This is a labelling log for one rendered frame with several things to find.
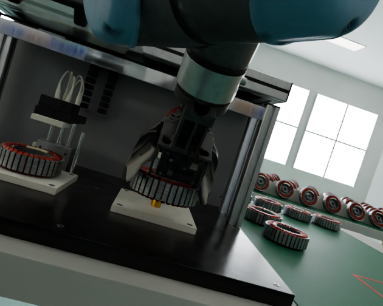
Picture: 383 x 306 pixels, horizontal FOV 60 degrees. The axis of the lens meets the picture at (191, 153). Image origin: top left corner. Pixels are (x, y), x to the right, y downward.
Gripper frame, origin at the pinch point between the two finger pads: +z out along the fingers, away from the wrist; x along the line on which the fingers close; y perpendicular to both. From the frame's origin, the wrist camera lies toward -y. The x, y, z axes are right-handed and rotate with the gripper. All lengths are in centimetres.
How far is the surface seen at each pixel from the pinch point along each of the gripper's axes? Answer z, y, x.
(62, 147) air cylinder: 12.9, -16.0, -22.3
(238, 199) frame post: 10.1, -13.8, 17.8
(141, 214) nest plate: 5.1, 2.3, -2.2
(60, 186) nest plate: 6.4, 0.4, -16.7
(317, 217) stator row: 44, -54, 67
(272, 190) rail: 82, -109, 72
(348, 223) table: 75, -93, 114
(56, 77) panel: 8.1, -35.1, -32.0
